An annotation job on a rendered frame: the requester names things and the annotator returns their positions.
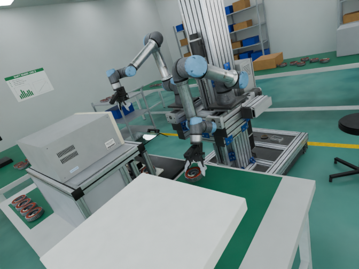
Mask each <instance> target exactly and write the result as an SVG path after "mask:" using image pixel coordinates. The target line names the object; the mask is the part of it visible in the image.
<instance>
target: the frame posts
mask: <svg viewBox="0 0 359 269"><path fill-rule="evenodd" d="M141 156H142V158H143V161H144V163H145V166H146V168H147V170H148V173H149V174H150V175H154V176H157V175H156V173H155V170H154V167H153V165H152V162H151V160H150V157H149V155H148V153H147V150H144V151H142V152H141ZM128 165H129V167H130V170H131V172H132V174H133V177H134V178H137V177H138V176H139V175H140V173H139V170H138V167H137V165H136V163H135V160H133V159H132V160H130V161H129V162H128Z"/></svg>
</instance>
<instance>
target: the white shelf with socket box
mask: <svg viewBox="0 0 359 269"><path fill-rule="evenodd" d="M246 211H247V204H246V200H245V198H243V197H238V196H234V195H230V194H226V193H222V192H218V191H214V190H211V189H206V188H202V187H198V186H194V185H190V184H186V183H182V182H179V181H174V180H170V179H166V178H162V177H158V176H154V175H150V174H147V173H141V174H140V175H139V176H138V177H137V178H135V179H134V180H133V181H132V182H131V183H130V184H128V185H127V186H126V187H125V188H124V189H122V190H121V191H120V192H118V193H117V195H115V196H114V197H113V198H111V199H110V200H109V201H108V202H107V203H105V204H104V205H103V206H102V207H101V208H99V209H98V210H97V211H96V212H95V213H93V214H92V215H91V216H90V217H89V218H88V219H86V220H85V221H84V222H83V223H82V224H81V225H79V226H78V227H77V228H76V229H75V230H73V231H72V232H71V233H69V234H68V235H67V236H66V237H65V238H63V239H62V240H61V241H60V242H59V243H57V244H56V245H55V246H54V247H53V248H52V249H50V250H49V251H48V252H47V253H46V254H44V255H43V256H42V257H41V258H40V261H41V262H42V263H43V265H44V266H45V267H46V268H47V269H214V267H215V265H216V264H217V262H218V260H219V258H220V257H221V255H222V253H223V252H224V250H225V248H226V246H227V245H228V243H229V241H230V239H231V237H232V236H233V234H234V232H235V230H236V229H237V227H238V225H239V223H240V221H241V220H242V218H243V216H244V214H245V213H246Z"/></svg>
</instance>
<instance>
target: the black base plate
mask: <svg viewBox="0 0 359 269"><path fill-rule="evenodd" d="M149 157H150V160H151V162H152V165H153V166H155V167H156V168H160V169H163V172H162V173H161V174H159V175H158V177H162V178H166V179H170V180H174V179H175V178H176V177H177V176H178V175H179V174H180V173H181V172H182V171H183V170H184V169H185V161H182V160H176V159H170V158H166V157H159V156H153V155H149ZM134 159H135V160H136V161H140V162H141V164H145V163H144V161H143V158H142V157H139V156H136V157H134Z"/></svg>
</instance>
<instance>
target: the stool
mask: <svg viewBox="0 0 359 269"><path fill-rule="evenodd" d="M338 127H339V129H340V130H341V131H343V132H345V133H348V134H350V135H356V136H359V113H354V114H349V115H346V116H344V117H342V118H341V119H340V120H339V121H338ZM337 162H340V163H342V164H344V165H346V166H348V167H350V168H352V169H354V170H352V171H347V172H341V173H336V174H332V175H330V177H329V182H332V179H333V178H338V177H344V176H349V175H355V174H358V173H359V165H358V167H357V166H355V165H353V164H351V163H349V162H346V161H344V160H342V159H340V158H338V157H336V158H334V163H336V164H337Z"/></svg>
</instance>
